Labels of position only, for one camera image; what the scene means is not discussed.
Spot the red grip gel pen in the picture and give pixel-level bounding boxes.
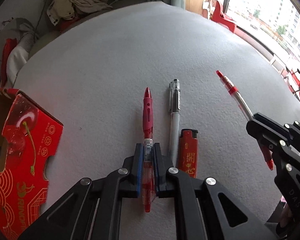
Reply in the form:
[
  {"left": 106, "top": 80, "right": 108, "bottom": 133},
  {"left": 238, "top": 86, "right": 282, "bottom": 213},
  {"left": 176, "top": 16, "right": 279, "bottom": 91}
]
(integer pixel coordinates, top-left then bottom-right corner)
[{"left": 142, "top": 87, "right": 155, "bottom": 213}]

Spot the red orange lighter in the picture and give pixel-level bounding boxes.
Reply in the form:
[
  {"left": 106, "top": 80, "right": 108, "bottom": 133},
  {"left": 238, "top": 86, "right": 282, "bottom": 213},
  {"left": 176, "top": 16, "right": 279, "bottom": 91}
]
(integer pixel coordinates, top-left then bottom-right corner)
[{"left": 177, "top": 129, "right": 198, "bottom": 178}]

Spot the red clear gel pen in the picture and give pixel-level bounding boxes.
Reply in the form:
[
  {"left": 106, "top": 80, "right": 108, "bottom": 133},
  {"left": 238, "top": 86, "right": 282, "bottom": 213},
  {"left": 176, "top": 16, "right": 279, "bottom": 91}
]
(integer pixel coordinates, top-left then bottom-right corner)
[{"left": 216, "top": 70, "right": 274, "bottom": 171}]

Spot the silver clear gel pen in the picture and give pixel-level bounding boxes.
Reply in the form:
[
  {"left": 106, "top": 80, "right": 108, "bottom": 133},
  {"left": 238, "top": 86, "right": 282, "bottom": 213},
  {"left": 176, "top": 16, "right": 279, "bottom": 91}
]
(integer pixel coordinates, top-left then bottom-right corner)
[{"left": 168, "top": 79, "right": 180, "bottom": 166}]

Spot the red cardboard tray box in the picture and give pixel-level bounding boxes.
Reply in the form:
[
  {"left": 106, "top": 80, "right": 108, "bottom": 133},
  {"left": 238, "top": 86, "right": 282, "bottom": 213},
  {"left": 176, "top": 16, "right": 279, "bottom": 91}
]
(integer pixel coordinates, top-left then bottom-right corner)
[{"left": 0, "top": 88, "right": 63, "bottom": 239}]

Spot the red plastic stool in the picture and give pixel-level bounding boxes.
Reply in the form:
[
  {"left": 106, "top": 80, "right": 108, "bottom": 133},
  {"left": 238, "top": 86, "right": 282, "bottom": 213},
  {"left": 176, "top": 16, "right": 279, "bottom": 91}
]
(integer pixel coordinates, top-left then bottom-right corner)
[{"left": 210, "top": 0, "right": 237, "bottom": 33}]

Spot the green armchair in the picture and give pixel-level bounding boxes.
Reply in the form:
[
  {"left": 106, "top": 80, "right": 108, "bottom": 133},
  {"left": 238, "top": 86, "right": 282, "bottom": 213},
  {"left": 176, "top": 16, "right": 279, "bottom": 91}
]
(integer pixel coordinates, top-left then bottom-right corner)
[{"left": 29, "top": 0, "right": 145, "bottom": 59}]

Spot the grey covered sofa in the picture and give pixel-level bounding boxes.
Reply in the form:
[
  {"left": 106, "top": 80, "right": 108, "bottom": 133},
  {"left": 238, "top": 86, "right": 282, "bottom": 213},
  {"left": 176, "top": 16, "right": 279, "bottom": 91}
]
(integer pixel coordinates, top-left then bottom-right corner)
[{"left": 0, "top": 18, "right": 38, "bottom": 87}]

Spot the red cushion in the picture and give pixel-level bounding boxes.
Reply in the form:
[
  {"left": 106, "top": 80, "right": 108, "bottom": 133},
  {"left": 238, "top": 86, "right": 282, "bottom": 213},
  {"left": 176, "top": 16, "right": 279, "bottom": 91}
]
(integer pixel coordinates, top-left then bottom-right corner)
[{"left": 1, "top": 38, "right": 18, "bottom": 86}]

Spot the beige clothes pile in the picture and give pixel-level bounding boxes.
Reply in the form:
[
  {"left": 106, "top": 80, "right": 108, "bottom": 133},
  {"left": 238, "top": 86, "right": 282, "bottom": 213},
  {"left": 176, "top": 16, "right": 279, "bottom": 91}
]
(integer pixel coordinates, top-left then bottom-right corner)
[{"left": 46, "top": 0, "right": 113, "bottom": 25}]

